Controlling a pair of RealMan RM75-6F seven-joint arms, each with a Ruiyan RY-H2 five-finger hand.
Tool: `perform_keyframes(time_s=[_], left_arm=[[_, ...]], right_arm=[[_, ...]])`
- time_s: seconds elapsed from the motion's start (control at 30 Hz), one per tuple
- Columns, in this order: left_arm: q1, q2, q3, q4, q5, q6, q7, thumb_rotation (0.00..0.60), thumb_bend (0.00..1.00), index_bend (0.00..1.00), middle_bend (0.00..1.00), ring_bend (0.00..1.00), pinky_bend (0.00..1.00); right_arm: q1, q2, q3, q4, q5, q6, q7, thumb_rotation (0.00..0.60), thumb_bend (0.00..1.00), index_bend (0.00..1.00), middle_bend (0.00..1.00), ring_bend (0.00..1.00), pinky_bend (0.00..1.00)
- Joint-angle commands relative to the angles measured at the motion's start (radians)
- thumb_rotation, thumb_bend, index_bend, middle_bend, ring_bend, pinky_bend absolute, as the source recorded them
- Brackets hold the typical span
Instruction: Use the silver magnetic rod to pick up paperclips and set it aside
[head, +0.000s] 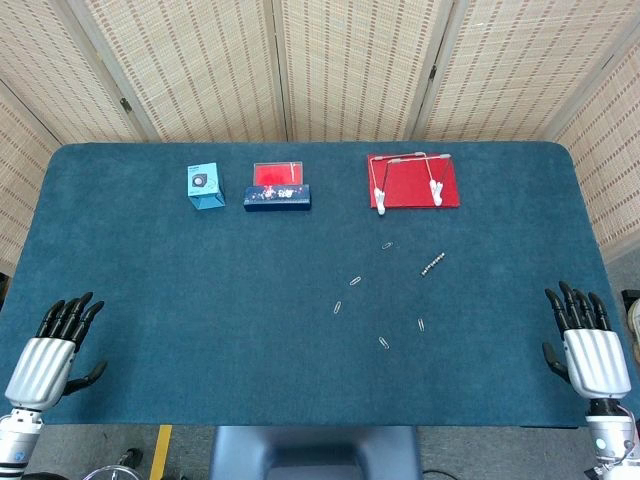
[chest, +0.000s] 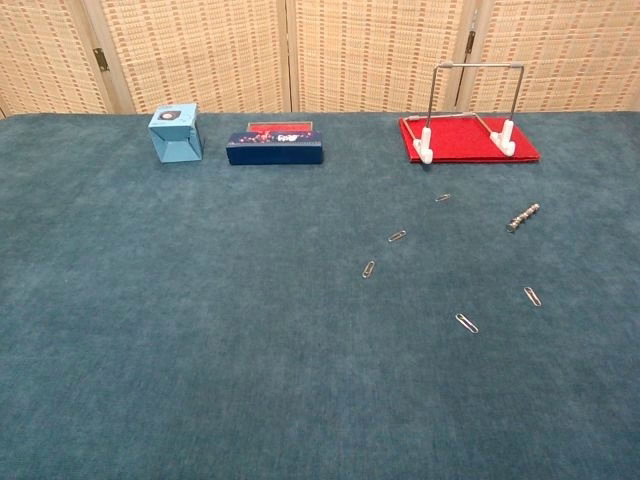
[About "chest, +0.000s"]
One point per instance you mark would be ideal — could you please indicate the paperclip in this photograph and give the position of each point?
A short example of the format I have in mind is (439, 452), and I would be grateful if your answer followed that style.
(466, 323)
(369, 269)
(397, 236)
(442, 198)
(532, 296)

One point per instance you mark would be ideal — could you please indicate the dark blue printed box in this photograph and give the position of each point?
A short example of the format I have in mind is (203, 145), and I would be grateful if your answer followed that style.
(275, 150)

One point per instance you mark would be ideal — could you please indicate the teal felt table cloth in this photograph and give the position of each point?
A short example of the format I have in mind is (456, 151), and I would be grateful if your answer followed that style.
(250, 325)

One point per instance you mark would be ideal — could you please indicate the red lined open box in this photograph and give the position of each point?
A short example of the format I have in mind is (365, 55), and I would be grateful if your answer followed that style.
(280, 126)

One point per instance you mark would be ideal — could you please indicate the red felt mat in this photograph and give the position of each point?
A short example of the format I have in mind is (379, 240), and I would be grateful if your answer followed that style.
(460, 137)

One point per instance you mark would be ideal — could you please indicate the light blue cardboard box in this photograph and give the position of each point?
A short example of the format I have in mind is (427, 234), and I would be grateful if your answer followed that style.
(172, 135)

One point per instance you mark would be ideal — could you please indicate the woven bamboo folding screen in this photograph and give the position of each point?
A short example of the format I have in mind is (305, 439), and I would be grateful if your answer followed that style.
(200, 50)

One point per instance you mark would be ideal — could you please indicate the dark metal screen hinge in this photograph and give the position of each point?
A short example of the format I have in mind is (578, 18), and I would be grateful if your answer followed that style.
(470, 42)
(102, 59)

